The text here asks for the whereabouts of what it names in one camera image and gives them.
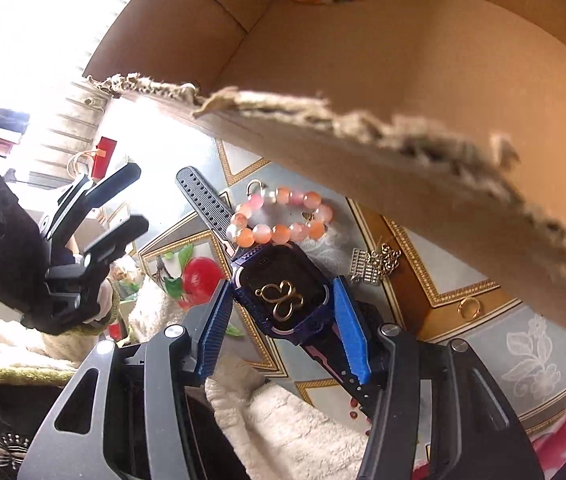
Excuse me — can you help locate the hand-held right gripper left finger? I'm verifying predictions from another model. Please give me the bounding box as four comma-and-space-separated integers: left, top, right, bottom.
16, 277, 236, 480

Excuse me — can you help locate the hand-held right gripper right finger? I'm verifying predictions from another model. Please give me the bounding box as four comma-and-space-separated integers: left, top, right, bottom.
332, 276, 546, 480

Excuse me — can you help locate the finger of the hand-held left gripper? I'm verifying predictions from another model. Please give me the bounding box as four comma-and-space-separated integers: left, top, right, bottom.
43, 215, 150, 288
40, 162, 143, 243

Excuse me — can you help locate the silver bow hair clip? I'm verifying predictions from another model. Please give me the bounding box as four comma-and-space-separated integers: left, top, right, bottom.
349, 247, 384, 287

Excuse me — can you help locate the gold clover outline charm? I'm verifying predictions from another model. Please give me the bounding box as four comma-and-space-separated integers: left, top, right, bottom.
255, 282, 306, 318

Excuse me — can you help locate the dark blue smart watch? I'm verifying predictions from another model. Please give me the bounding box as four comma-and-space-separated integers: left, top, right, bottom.
175, 166, 381, 423

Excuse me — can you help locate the gold ring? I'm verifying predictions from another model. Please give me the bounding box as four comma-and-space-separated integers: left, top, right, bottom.
459, 297, 484, 320

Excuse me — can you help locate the orange pink bead bracelet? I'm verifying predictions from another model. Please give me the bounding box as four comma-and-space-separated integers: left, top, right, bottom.
228, 180, 335, 248

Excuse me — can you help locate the brown cardboard box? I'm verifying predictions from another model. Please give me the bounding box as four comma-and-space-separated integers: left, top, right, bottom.
83, 0, 566, 311

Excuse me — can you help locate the red paper tag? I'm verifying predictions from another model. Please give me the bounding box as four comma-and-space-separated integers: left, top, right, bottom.
94, 136, 115, 181

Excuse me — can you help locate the metal window railing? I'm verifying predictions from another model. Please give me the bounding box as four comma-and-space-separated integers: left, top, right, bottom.
28, 80, 109, 186

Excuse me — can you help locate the white fluffy cloth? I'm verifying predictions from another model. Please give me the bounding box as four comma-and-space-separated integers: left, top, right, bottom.
128, 255, 371, 480

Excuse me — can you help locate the fruit printed tablecloth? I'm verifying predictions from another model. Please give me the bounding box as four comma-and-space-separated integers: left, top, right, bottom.
98, 105, 566, 441

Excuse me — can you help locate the pink blanket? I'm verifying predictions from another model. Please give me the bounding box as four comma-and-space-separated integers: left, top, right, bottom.
528, 390, 566, 480

